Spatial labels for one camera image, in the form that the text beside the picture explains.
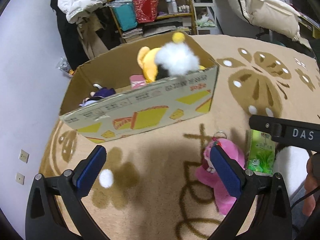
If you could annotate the grey bottle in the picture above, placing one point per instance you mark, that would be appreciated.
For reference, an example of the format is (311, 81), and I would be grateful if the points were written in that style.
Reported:
(168, 5)

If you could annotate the teal bag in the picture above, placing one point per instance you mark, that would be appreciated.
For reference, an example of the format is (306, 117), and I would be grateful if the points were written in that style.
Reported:
(125, 15)

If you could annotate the purple plush doll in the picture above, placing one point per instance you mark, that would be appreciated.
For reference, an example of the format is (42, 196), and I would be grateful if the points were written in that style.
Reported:
(105, 92)

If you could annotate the red patterned bag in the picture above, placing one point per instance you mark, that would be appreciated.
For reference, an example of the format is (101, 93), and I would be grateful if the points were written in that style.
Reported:
(146, 8)

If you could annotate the pink and white soft block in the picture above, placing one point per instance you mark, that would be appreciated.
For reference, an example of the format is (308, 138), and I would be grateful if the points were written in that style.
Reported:
(137, 82)

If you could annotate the cream puffer coat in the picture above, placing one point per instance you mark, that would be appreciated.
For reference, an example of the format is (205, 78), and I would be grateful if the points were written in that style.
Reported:
(262, 7)

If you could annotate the pink plush bear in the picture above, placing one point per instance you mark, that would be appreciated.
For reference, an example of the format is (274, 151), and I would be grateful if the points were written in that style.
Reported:
(222, 202)

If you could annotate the white trolley cart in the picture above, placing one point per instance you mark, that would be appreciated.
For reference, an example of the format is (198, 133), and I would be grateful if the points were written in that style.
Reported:
(203, 1)

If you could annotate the yellow plush toy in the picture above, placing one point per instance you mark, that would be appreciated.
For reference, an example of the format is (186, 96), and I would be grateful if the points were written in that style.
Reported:
(147, 65)

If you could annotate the black hanging coat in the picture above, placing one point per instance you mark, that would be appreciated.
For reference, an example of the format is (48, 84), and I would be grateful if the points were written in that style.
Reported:
(65, 37)

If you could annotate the dark hanging clothes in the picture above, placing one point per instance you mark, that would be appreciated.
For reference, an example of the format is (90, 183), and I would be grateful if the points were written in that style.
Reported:
(106, 25)

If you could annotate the white wall socket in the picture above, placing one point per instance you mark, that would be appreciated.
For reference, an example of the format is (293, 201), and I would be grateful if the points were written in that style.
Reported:
(24, 156)
(20, 178)

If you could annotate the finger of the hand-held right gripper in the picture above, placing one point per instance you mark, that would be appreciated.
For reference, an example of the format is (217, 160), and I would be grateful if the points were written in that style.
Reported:
(262, 125)

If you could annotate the printed cardboard box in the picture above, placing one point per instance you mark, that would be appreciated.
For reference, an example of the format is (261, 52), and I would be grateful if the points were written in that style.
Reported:
(150, 115)

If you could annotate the white bottle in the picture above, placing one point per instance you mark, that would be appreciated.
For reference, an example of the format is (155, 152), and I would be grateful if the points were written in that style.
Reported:
(174, 7)

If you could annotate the white fluffy pompom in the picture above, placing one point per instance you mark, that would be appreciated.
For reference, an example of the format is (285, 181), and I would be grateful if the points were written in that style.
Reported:
(177, 56)

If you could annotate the beige hanging coat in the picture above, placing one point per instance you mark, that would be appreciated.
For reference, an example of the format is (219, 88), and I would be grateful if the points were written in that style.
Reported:
(92, 42)

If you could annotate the light green soft item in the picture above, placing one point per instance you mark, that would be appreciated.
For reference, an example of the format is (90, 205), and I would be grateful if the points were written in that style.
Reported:
(206, 23)

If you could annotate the person's right hand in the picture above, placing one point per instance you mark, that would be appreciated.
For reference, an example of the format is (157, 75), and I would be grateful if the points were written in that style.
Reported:
(313, 192)

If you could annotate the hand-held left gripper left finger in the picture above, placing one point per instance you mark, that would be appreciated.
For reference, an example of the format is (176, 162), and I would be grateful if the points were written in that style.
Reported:
(88, 175)

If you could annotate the stack of books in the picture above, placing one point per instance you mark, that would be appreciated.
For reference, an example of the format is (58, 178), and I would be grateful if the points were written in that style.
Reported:
(132, 33)

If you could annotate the white puffer jacket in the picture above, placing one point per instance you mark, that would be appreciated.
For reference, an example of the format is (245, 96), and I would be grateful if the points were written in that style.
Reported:
(80, 0)

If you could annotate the black and white plush toy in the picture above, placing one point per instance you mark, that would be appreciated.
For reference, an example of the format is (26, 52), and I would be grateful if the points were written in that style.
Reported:
(290, 170)

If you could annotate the plastic bag of snacks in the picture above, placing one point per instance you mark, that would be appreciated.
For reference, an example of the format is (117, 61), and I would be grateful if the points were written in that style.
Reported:
(63, 66)

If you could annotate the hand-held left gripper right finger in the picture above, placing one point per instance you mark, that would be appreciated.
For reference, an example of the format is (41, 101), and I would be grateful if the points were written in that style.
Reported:
(226, 172)

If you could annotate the green tissue pack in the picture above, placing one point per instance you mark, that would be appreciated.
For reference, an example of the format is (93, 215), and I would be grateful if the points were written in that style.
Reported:
(260, 157)

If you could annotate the wooden shelf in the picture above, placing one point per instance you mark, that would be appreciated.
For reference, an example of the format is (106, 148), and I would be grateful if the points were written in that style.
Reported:
(172, 16)

